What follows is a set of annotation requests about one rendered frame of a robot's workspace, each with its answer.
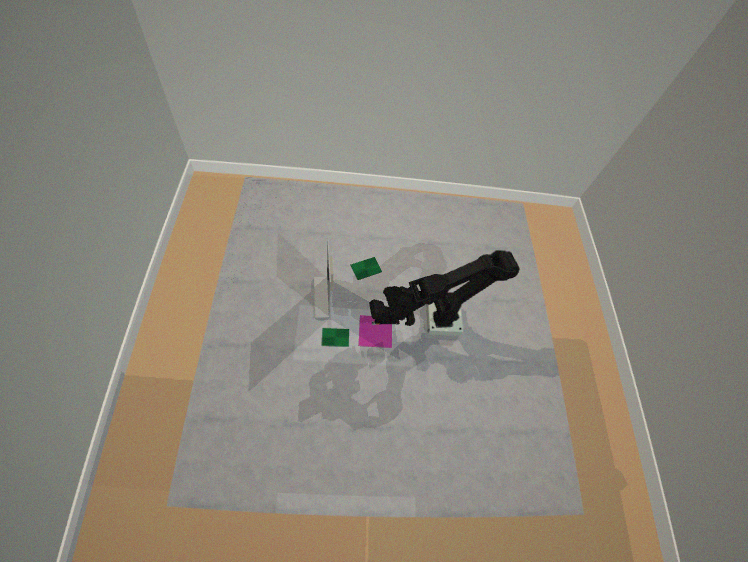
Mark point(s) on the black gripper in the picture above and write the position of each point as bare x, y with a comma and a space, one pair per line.
390, 315

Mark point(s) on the magenta flat square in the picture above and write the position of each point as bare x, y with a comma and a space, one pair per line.
374, 335

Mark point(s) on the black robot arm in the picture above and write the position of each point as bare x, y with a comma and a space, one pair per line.
434, 288

